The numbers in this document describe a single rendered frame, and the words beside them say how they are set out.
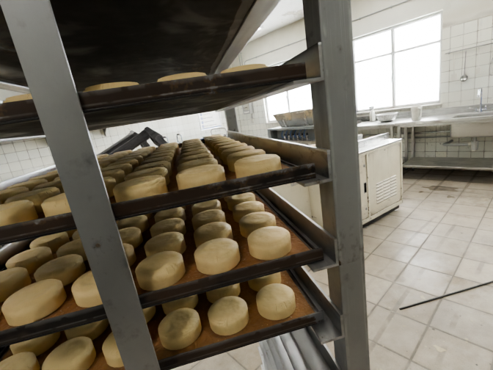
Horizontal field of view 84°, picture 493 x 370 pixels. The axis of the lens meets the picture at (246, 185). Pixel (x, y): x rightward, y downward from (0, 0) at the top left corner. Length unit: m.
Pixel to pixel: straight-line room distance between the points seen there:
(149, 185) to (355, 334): 0.27
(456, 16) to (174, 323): 5.23
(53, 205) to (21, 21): 0.14
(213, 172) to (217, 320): 0.18
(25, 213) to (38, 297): 0.08
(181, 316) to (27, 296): 0.16
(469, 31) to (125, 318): 5.22
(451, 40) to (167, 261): 5.18
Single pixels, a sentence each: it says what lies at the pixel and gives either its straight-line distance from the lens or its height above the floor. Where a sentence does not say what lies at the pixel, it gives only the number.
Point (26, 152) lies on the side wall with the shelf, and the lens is 5.91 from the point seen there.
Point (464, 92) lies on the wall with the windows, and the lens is 5.25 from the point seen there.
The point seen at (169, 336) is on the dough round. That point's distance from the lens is 0.37.
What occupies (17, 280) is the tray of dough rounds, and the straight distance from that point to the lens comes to 0.42.
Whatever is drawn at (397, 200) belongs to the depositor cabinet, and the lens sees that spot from 3.58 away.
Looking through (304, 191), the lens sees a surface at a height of 0.59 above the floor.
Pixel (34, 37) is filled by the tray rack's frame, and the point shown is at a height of 1.45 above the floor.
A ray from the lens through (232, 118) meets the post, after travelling 0.85.
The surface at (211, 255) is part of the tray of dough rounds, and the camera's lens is 0.30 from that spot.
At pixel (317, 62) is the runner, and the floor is 1.41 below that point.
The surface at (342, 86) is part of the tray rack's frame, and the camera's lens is 0.27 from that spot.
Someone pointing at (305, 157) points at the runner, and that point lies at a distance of 0.31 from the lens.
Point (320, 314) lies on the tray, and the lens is 0.36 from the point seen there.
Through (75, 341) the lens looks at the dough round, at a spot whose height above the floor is 1.15.
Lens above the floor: 1.38
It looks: 15 degrees down
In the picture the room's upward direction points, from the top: 9 degrees counter-clockwise
